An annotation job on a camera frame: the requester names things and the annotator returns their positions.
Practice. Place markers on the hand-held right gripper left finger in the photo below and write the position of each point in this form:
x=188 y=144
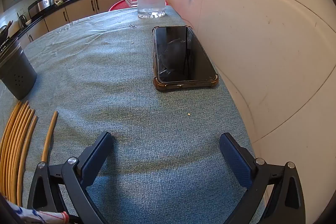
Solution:
x=95 y=158

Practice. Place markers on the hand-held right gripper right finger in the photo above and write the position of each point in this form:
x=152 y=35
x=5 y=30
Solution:
x=233 y=158

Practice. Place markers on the bunch of wooden chopsticks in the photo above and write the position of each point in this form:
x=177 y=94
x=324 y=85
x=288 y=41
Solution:
x=8 y=150

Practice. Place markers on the dark grey utensil holder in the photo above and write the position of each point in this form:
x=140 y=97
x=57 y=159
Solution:
x=18 y=74

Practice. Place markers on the teal table cloth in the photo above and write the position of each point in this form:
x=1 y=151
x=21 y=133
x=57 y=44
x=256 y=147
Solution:
x=118 y=87

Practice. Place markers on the person's printed white clothing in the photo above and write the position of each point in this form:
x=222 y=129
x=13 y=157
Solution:
x=39 y=216

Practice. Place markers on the black smartphone in brown case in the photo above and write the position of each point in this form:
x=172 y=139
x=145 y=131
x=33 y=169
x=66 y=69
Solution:
x=181 y=61

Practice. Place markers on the red plastic basket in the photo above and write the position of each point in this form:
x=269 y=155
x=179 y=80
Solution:
x=119 y=5

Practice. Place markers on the black kitchen countertop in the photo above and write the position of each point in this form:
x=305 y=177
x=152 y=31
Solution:
x=56 y=7

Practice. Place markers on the dark electric kettle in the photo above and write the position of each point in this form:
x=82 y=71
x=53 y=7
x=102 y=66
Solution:
x=22 y=20

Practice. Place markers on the silver countertop appliance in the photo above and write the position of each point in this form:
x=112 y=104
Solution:
x=42 y=5

